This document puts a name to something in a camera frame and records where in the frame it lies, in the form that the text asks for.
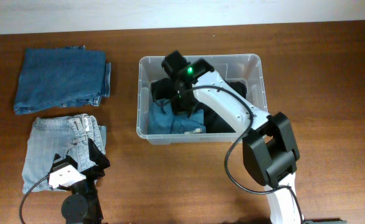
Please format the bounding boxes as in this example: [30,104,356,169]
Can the light blue jeans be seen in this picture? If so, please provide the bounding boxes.
[22,114,107,193]

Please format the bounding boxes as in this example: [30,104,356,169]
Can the black garment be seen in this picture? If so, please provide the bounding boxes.
[196,82,247,133]
[151,78,177,101]

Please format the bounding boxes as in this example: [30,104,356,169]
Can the medium blue denim shorts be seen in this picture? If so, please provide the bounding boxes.
[147,98,206,134]

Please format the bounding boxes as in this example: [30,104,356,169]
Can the dark blue jeans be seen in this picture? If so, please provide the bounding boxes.
[14,46,111,115]

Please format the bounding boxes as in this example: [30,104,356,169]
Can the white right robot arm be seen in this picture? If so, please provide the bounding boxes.
[161,51,304,223]

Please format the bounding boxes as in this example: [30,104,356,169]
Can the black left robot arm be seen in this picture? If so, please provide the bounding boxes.
[48,138,110,224]

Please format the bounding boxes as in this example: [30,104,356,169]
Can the clear plastic storage bin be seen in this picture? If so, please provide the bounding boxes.
[136,54,268,145]

